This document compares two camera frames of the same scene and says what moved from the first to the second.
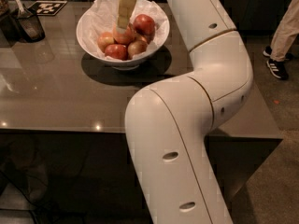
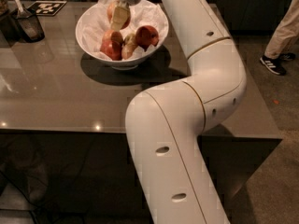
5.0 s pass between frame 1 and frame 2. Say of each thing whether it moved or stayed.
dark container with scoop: stayed
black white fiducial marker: stayed
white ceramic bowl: stayed
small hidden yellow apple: moved
